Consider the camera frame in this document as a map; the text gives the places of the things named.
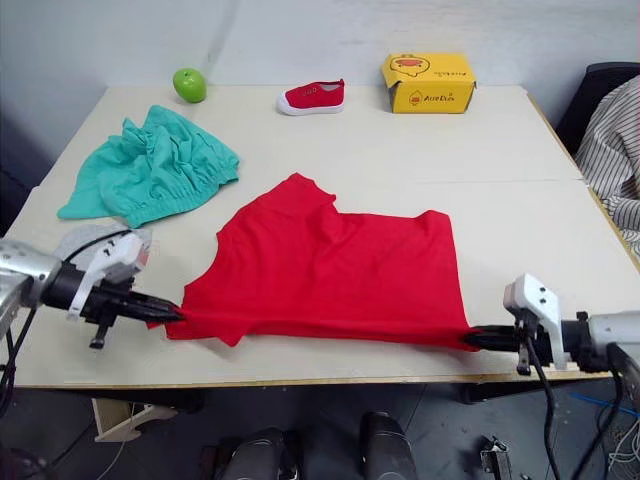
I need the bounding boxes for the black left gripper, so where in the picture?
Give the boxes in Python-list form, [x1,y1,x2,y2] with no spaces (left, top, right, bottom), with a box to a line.
[79,279,185,350]

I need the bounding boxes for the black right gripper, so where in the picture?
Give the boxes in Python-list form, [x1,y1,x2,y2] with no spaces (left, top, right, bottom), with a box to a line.
[463,308,554,376]

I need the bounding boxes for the red t-shirt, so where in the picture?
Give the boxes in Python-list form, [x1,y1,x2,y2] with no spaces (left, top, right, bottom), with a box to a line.
[147,172,481,354]

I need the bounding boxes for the green shorts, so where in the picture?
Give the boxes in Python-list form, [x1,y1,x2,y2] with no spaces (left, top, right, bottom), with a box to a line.
[56,103,241,230]

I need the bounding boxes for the striped white shirt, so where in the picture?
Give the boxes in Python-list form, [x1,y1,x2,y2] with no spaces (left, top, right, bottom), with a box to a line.
[574,75,640,261]

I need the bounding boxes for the grey sock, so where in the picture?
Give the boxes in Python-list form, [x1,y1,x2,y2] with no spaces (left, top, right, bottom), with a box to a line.
[53,223,154,265]

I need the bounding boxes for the dark rounded shape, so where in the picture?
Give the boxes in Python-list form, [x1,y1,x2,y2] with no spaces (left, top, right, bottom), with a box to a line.
[227,426,302,480]
[358,410,419,480]

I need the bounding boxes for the green apple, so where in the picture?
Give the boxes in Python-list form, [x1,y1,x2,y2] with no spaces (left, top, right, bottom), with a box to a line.
[172,67,208,105]

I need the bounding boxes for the yellow cardboard shoe box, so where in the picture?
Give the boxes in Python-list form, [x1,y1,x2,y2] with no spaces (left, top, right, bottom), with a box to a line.
[382,51,478,115]

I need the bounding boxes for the red child's shoe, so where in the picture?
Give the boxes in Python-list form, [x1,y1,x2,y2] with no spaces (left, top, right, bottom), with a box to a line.
[275,78,347,117]

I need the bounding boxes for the black chair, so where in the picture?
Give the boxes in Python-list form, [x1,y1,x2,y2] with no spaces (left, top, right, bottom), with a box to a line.
[554,62,640,159]

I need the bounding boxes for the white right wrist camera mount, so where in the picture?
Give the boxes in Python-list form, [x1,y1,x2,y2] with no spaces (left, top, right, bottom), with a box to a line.
[503,273,571,371]

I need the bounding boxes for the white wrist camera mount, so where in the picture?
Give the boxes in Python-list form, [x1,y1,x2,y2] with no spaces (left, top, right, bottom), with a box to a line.
[66,230,154,321]
[503,273,571,371]

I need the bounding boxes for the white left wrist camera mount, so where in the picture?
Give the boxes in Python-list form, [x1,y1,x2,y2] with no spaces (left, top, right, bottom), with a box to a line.
[66,230,154,321]

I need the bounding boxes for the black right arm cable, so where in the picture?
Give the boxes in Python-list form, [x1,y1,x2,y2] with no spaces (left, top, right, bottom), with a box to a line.
[519,344,632,480]

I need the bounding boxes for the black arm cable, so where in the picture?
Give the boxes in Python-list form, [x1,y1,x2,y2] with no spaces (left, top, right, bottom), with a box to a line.
[0,229,135,419]
[519,344,632,480]

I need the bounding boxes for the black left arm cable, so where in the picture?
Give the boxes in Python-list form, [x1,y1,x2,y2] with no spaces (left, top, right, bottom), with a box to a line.
[0,229,135,419]

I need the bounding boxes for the light wooden table bracket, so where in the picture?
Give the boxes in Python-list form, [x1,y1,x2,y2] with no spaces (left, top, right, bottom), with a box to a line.
[91,397,179,443]

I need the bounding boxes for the small metal bracket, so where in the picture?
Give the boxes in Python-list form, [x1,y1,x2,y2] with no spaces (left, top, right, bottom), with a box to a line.
[479,435,514,480]

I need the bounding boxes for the blue floor cable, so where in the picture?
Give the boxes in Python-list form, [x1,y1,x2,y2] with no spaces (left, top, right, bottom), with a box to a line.
[569,392,640,419]

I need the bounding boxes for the white floor cables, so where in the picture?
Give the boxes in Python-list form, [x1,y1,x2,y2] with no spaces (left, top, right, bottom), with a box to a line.
[607,424,640,480]

